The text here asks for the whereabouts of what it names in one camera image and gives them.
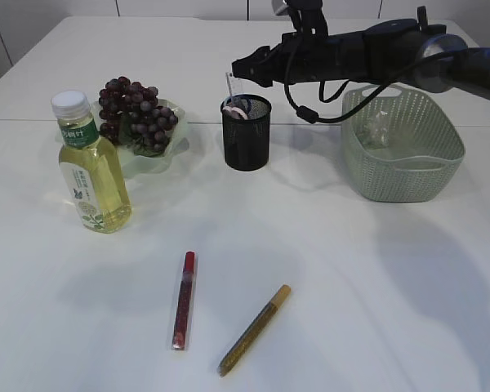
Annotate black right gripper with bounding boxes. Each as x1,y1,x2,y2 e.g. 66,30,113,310
231,34,331,87

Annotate black mesh pen holder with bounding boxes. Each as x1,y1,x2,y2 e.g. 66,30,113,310
220,94,272,172

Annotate light green wavy plate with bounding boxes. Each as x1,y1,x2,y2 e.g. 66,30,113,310
51,91,187,179

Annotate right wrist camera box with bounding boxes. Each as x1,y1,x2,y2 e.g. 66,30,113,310
271,0,328,38

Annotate transparent plastic ruler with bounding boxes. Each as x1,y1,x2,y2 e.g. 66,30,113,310
225,72,243,98

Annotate clear plastic sheet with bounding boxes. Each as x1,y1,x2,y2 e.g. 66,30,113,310
358,110,390,149

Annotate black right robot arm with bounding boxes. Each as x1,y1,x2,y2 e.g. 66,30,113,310
232,1,490,124

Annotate yellow tea bottle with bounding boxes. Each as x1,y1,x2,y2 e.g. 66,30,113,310
51,91,131,234

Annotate blue scissors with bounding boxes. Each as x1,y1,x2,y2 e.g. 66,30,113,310
223,94,252,115

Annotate gold glitter pen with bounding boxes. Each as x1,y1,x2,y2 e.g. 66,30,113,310
217,284,292,377

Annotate purple grape bunch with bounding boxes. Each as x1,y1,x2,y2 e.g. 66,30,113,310
98,76,179,158

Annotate pink purple scissors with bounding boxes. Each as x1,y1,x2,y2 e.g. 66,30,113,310
221,105,248,120

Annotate red glitter pen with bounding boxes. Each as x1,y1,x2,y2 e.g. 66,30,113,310
171,252,196,350

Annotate green woven plastic basket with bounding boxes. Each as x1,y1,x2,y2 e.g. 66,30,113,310
341,85,466,203

